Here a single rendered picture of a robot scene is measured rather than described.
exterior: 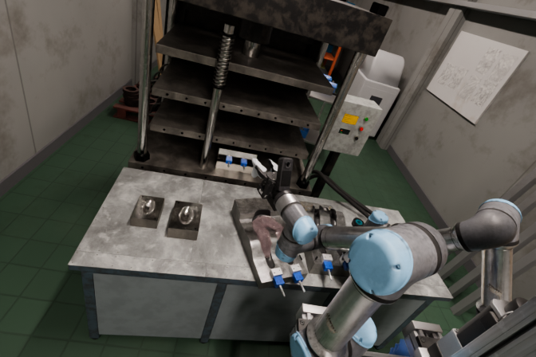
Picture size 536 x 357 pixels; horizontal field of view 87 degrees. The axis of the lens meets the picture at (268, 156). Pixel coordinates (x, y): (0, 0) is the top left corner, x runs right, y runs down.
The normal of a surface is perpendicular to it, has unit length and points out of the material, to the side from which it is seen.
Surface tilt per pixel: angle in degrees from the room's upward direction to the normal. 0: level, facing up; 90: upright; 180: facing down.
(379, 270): 83
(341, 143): 90
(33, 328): 0
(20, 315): 0
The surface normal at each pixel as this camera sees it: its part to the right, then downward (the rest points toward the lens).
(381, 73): 0.04, 0.25
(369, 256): -0.82, -0.07
